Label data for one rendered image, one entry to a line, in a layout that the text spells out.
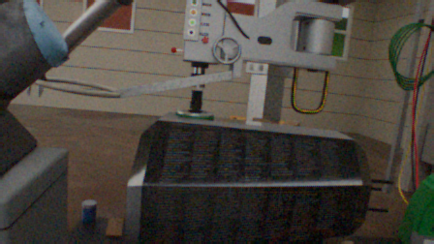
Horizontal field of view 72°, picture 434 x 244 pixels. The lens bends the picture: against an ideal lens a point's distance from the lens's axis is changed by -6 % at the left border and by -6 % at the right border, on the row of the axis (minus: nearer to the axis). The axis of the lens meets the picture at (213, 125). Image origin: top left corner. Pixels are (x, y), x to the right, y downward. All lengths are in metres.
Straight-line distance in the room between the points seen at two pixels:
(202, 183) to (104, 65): 6.69
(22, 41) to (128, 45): 7.10
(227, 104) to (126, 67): 2.58
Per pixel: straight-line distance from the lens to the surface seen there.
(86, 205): 2.37
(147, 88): 1.75
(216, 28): 1.72
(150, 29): 7.83
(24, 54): 0.77
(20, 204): 0.74
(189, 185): 1.39
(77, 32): 1.49
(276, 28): 1.80
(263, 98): 2.42
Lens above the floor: 1.11
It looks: 9 degrees down
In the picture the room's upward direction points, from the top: 6 degrees clockwise
